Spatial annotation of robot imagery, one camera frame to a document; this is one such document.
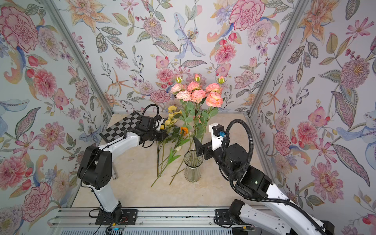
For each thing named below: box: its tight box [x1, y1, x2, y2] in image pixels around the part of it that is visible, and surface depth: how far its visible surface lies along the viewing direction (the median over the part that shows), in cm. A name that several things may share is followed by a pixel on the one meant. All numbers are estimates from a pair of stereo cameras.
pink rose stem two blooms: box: [170, 75, 195, 165], surface depth 69 cm
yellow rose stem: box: [156, 105, 183, 177], surface depth 98 cm
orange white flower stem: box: [150, 126, 191, 188], surface depth 100 cm
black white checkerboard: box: [99, 110, 142, 144], surface depth 109 cm
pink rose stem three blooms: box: [186, 73, 208, 165], surface depth 68 cm
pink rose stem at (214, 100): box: [200, 75, 229, 140], surface depth 64 cm
